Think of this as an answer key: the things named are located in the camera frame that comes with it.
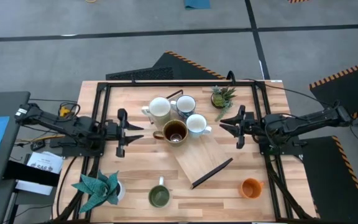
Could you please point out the black power adapter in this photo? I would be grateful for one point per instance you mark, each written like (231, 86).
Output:
(38, 145)

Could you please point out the black metal table frame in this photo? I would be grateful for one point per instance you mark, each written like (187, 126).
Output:
(179, 84)

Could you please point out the green succulent in black pot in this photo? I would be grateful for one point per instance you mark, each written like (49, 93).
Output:
(221, 99)

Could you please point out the yellow connector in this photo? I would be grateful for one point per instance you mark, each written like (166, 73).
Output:
(64, 111)

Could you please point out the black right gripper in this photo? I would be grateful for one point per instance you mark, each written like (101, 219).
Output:
(249, 126)

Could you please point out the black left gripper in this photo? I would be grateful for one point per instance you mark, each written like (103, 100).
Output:
(122, 133)

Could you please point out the dark green mug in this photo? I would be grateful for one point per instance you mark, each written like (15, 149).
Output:
(159, 196)

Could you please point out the white printed paper sheet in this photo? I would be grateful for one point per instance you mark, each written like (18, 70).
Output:
(43, 163)

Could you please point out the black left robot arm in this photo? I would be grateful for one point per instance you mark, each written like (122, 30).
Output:
(57, 119)

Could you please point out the blue floor mat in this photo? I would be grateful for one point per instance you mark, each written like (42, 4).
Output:
(197, 3)

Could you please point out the blue mug white inside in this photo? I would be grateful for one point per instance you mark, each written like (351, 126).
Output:
(186, 104)

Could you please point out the plain white paper sheet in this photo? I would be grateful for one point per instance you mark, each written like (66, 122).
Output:
(33, 187)

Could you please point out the black hazard-striped floor mat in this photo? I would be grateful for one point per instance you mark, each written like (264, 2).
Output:
(172, 70)
(346, 90)
(328, 186)

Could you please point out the teal leafy plant white pot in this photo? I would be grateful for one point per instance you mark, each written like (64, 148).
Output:
(99, 189)

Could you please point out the orange mug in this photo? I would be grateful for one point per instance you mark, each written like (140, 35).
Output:
(250, 188)

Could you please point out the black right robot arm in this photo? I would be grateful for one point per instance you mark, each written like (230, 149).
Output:
(306, 123)

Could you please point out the hazard-striped mat edge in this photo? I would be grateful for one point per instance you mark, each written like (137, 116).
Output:
(298, 1)

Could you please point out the brown glazed mug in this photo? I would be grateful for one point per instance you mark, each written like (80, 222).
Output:
(174, 130)

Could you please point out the grey side desk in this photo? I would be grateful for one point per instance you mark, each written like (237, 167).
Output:
(14, 140)

